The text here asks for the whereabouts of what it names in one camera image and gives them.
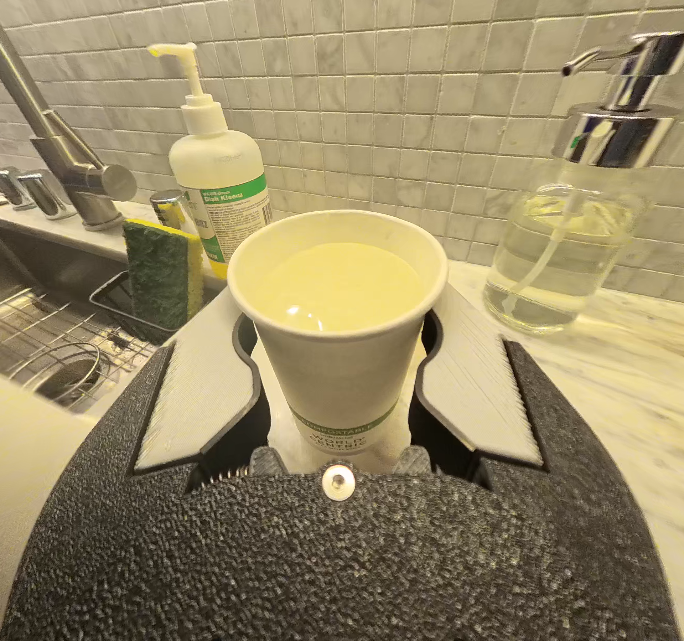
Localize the steel kitchen faucet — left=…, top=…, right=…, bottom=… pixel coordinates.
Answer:
left=0, top=26, right=138, bottom=231

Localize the green yellow sponge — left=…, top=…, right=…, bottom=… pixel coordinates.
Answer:
left=123, top=219, right=205, bottom=326

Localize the white paper cup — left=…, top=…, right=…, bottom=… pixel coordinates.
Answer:
left=227, top=209, right=449, bottom=465

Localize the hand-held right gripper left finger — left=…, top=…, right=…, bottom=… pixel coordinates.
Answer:
left=133, top=285, right=271, bottom=480

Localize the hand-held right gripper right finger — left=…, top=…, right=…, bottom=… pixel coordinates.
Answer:
left=409, top=283, right=547, bottom=476

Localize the dish soap pump bottle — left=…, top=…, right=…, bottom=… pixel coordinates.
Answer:
left=148, top=42, right=273, bottom=278

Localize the black wire sponge holder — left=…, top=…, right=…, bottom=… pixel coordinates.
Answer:
left=88, top=269, right=188, bottom=332

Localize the glass soap dispenser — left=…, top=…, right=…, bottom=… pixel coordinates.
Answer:
left=483, top=32, right=684, bottom=334

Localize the white marble desk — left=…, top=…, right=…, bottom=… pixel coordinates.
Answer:
left=0, top=197, right=684, bottom=572

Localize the wire sink grid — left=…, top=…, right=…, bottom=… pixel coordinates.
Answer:
left=0, top=288, right=161, bottom=407

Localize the steel sink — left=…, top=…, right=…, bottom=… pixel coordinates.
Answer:
left=0, top=219, right=225, bottom=417

